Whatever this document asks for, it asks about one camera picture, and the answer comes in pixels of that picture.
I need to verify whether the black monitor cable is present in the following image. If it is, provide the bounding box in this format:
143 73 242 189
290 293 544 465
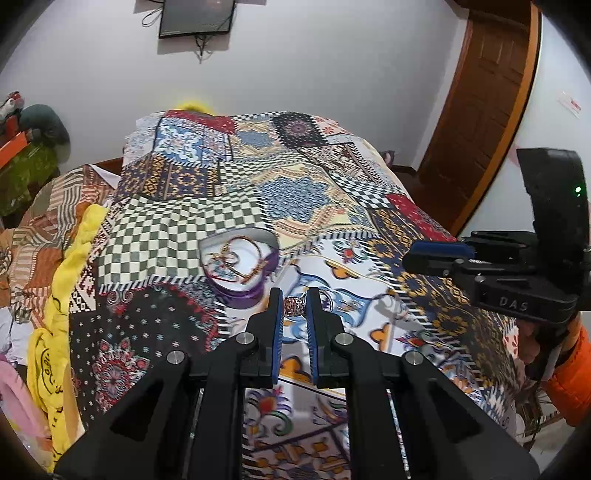
194 31 214 64

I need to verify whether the wooden bed frame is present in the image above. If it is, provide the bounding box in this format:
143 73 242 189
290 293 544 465
87 157 124 177

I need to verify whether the yellow plush blanket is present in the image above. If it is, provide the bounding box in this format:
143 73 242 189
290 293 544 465
27 203 110 464

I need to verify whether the purple heart-shaped box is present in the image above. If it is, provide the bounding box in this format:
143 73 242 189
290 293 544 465
199 227 280 310

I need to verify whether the black television cable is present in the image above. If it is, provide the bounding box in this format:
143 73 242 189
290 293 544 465
141 0 165 27

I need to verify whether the person's right hand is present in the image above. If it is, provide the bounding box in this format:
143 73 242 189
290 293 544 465
516 319 542 366

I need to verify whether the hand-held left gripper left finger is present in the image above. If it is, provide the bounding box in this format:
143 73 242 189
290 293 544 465
53 287 284 480

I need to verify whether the yellow fuzzy cushion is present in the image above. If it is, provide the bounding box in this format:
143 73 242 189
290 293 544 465
177 99 219 114

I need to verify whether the green patterned cloth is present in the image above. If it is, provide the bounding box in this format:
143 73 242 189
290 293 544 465
0 142 62 219

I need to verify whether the striped orange blanket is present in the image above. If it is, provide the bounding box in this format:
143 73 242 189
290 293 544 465
0 164 122 334

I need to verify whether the small black wall monitor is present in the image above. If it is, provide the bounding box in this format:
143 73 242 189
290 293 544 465
158 0 237 40

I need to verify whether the grey bolster pillow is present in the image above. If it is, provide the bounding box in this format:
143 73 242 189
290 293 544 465
20 104 71 144

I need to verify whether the pile of household clutter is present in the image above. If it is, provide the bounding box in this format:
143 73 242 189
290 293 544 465
0 90 25 136

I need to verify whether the silver bead bracelet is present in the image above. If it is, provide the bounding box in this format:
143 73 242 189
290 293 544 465
283 289 334 319

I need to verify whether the patchwork patterned bed cover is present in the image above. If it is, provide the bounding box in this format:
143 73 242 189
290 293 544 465
69 108 523 480

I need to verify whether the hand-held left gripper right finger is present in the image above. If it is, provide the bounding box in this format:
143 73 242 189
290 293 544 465
306 287 540 480

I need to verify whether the pink plush toy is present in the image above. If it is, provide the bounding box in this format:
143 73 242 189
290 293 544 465
0 354 48 440

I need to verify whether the orange box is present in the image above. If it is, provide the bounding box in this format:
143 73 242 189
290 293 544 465
0 131 31 170

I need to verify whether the small red-white sticker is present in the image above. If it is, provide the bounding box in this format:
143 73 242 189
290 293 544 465
556 91 586 120

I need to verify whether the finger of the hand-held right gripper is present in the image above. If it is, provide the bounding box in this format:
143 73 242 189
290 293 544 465
402 253 536 283
409 232 537 260

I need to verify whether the brown wooden door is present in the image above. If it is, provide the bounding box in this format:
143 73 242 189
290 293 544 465
417 0 542 237

